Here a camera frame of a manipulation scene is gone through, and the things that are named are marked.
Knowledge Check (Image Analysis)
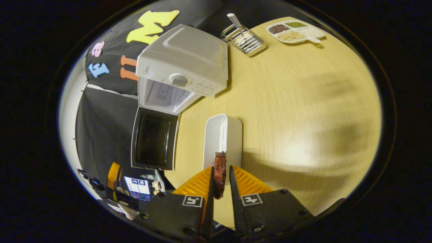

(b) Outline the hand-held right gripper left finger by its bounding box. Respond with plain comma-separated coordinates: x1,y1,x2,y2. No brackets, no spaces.
133,165,215,243

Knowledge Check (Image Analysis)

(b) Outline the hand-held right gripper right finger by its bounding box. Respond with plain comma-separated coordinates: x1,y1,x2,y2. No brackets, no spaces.
229,165,316,242

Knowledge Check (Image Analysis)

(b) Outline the brown meat piece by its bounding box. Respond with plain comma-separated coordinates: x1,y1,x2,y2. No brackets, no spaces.
213,152,227,199

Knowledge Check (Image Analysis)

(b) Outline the white microwave oven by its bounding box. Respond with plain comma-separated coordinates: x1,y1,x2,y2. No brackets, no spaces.
131,24,229,171

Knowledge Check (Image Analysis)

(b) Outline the white container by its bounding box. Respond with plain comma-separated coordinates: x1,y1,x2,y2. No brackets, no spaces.
154,170,166,195

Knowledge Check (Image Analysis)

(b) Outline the white rectangular ribbed tray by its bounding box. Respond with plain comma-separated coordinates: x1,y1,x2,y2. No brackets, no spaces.
202,114,243,172

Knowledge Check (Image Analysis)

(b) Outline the white divided dish with beans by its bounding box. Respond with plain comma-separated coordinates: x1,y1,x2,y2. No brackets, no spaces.
266,20,326,45

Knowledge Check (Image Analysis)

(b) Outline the white utensil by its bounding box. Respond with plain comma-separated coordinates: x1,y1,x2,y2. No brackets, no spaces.
227,13,243,34

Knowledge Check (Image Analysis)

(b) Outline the metal wire basket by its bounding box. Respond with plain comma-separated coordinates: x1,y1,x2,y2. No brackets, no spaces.
221,24,267,57

